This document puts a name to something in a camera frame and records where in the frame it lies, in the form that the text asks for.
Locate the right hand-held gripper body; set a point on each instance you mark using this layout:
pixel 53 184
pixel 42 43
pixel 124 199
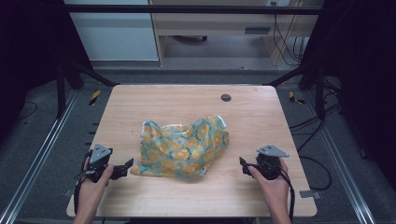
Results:
pixel 270 163

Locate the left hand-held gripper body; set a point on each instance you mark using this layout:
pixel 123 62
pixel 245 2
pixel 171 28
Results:
pixel 100 153

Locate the green cloth with orange print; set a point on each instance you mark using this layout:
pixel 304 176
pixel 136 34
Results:
pixel 183 149

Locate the person's right hand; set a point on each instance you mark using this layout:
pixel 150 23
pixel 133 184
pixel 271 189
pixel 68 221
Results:
pixel 275 193

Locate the person's left hand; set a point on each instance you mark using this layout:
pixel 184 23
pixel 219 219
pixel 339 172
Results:
pixel 91 193

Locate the yellow black hazard tape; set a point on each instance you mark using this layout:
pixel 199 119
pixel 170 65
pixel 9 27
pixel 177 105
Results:
pixel 294 98

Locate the white cabinet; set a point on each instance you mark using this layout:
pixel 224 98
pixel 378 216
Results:
pixel 115 37

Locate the dark curtain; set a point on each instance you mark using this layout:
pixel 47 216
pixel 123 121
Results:
pixel 364 77
pixel 28 56

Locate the light wooden desk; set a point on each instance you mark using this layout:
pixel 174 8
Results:
pixel 218 23

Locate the grey metal bracket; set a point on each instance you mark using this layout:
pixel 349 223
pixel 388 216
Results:
pixel 309 194

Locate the aluminium floor rail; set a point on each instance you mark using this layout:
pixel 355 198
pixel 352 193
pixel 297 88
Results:
pixel 342 165
pixel 40 152

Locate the black metal frame stand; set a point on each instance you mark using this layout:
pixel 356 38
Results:
pixel 319 93
pixel 62 87

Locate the black horizontal frame bar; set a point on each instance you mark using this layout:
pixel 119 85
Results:
pixel 186 9

